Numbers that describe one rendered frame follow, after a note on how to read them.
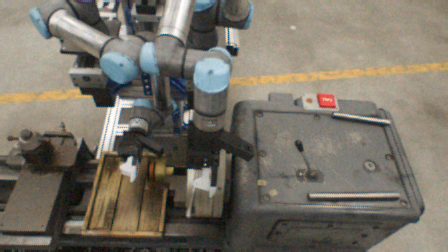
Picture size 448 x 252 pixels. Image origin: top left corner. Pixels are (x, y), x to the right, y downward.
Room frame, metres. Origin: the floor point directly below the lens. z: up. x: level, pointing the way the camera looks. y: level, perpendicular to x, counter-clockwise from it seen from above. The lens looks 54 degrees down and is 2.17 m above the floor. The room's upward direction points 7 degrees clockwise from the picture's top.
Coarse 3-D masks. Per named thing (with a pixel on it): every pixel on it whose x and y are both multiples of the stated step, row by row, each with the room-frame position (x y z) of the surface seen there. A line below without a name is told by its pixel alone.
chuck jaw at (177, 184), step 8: (168, 176) 0.52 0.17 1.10; (176, 176) 0.52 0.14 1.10; (184, 176) 0.53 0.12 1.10; (168, 184) 0.49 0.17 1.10; (176, 184) 0.49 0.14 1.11; (184, 184) 0.49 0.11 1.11; (176, 192) 0.46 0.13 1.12; (184, 192) 0.46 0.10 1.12; (176, 200) 0.43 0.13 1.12; (184, 200) 0.43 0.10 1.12; (192, 208) 0.42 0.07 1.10
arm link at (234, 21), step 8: (224, 0) 1.16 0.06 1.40; (232, 0) 1.04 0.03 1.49; (240, 0) 1.04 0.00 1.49; (224, 8) 1.13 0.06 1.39; (232, 8) 1.08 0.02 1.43; (240, 8) 1.08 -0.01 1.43; (248, 8) 1.15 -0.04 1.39; (224, 16) 1.13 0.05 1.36; (232, 16) 1.11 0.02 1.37; (240, 16) 1.11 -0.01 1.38; (248, 16) 1.15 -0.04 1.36; (224, 24) 1.14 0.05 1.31; (232, 24) 1.13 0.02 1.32; (240, 24) 1.13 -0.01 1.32; (248, 24) 1.14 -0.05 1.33
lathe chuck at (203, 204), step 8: (192, 176) 0.48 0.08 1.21; (200, 176) 0.48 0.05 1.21; (200, 192) 0.44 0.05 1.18; (208, 192) 0.45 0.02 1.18; (200, 200) 0.43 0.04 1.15; (208, 200) 0.43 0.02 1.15; (200, 208) 0.41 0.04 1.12; (208, 208) 0.42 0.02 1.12; (200, 216) 0.41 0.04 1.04; (208, 216) 0.41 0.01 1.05
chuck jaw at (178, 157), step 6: (180, 138) 0.63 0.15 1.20; (186, 138) 0.63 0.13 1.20; (180, 144) 0.61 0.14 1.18; (186, 144) 0.62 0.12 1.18; (174, 150) 0.60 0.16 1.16; (180, 150) 0.60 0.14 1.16; (186, 150) 0.60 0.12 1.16; (168, 156) 0.58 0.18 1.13; (174, 156) 0.58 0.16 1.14; (180, 156) 0.58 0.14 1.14; (168, 162) 0.56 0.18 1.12; (174, 162) 0.57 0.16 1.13; (180, 162) 0.57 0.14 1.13
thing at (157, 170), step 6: (150, 162) 0.56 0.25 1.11; (156, 162) 0.56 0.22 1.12; (162, 162) 0.56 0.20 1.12; (150, 168) 0.54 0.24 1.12; (156, 168) 0.54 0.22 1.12; (162, 168) 0.54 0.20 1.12; (168, 168) 0.55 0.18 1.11; (174, 168) 0.57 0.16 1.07; (150, 174) 0.52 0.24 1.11; (156, 174) 0.52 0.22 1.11; (162, 174) 0.52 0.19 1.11; (168, 174) 0.53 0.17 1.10; (174, 174) 0.56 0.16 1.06; (150, 180) 0.51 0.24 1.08; (156, 180) 0.51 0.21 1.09; (162, 180) 0.51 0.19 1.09
